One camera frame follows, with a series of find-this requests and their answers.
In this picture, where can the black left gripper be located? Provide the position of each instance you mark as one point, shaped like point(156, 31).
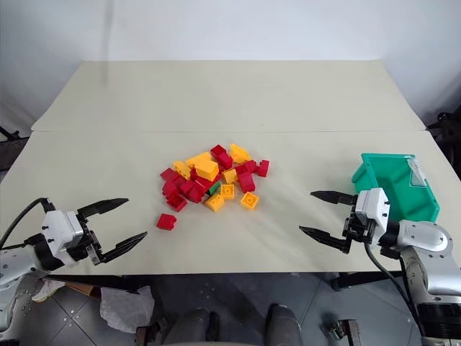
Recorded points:
point(85, 242)

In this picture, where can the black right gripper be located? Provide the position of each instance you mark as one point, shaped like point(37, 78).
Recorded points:
point(360, 230)

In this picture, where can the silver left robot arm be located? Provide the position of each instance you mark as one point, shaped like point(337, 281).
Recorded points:
point(14, 266)

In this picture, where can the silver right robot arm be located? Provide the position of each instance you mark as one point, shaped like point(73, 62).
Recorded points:
point(430, 239)

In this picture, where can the black table foot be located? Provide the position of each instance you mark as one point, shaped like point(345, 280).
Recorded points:
point(338, 283)

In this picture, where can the brown cardboard piece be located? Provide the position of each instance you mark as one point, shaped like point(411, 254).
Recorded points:
point(83, 289)

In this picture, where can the green plastic bin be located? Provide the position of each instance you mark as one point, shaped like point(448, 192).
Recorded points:
point(399, 180)

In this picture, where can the white crumpled plastic bag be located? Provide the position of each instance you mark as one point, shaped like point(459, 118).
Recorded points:
point(126, 306)

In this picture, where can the white crumpled cloth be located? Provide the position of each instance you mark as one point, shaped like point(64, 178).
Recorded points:
point(45, 288)

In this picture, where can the clear bin label holder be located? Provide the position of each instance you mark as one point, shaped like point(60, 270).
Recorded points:
point(417, 174)

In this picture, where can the green plastic toy brick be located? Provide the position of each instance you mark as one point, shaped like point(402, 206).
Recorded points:
point(215, 188)

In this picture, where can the dark rounded shape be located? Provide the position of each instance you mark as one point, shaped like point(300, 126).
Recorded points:
point(284, 326)
point(192, 326)

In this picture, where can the red plastic toy brick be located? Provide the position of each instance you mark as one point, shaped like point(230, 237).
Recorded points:
point(220, 154)

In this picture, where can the black background equipment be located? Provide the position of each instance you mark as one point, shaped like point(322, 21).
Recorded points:
point(12, 146)
point(446, 128)

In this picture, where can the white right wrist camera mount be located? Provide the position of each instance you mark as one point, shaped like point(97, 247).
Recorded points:
point(374, 207)

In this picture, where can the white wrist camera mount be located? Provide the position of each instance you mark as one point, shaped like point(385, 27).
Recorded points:
point(59, 229)
point(374, 207)

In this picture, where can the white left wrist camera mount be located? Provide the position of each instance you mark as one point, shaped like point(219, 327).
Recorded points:
point(59, 229)

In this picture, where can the black table frame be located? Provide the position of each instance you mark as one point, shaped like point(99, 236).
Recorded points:
point(108, 283)

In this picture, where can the rusty metal bracket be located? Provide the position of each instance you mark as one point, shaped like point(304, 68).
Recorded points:
point(344, 329)
point(146, 333)

